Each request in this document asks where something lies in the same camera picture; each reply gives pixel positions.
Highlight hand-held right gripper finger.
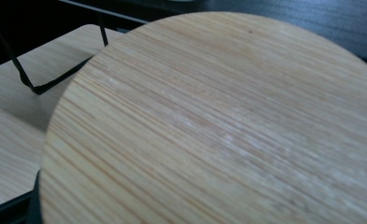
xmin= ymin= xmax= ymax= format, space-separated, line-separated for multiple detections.
xmin=25 ymin=169 xmax=45 ymax=224

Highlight glass jar pale contents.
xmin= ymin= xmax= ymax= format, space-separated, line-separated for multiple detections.
xmin=38 ymin=11 xmax=367 ymax=224

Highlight black shelf with metal legs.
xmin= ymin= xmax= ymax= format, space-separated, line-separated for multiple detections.
xmin=0 ymin=0 xmax=367 ymax=96

